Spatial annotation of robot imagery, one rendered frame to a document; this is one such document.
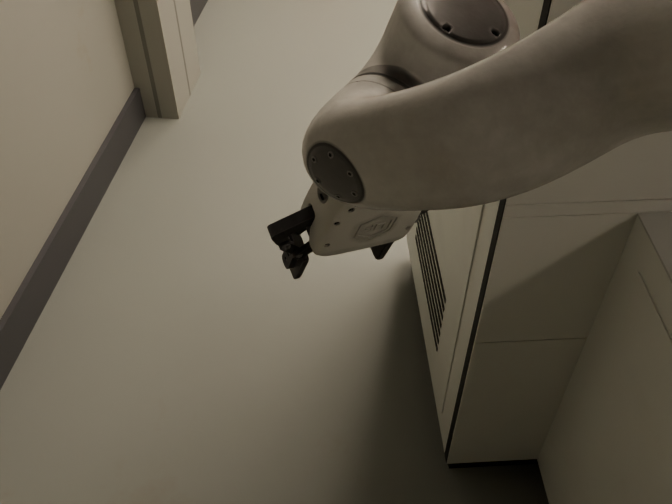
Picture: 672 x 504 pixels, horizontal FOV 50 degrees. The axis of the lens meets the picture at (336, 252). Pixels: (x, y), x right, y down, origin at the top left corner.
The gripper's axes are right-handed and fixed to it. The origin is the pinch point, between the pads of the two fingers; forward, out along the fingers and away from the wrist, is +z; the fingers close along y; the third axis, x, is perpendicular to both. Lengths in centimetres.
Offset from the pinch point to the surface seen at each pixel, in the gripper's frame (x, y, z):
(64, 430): 25, -27, 122
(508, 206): 8.6, 35.5, 16.3
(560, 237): 3.7, 44.9, 20.4
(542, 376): -9, 55, 54
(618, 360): -15, 53, 31
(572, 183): 7.3, 42.6, 10.6
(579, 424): -20, 57, 53
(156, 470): 8, -10, 113
